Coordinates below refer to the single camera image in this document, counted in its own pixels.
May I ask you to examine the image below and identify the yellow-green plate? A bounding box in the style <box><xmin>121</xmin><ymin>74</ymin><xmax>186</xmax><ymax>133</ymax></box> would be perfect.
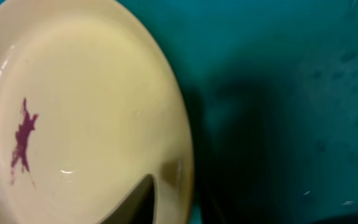
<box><xmin>0</xmin><ymin>0</ymin><xmax>194</xmax><ymax>223</ymax></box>

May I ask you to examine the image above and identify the teal plastic tray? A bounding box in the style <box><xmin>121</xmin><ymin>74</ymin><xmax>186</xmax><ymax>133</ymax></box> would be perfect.
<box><xmin>0</xmin><ymin>0</ymin><xmax>358</xmax><ymax>224</ymax></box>

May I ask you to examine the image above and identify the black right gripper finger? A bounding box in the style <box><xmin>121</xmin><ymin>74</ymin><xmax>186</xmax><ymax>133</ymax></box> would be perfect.
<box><xmin>100</xmin><ymin>174</ymin><xmax>157</xmax><ymax>224</ymax></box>

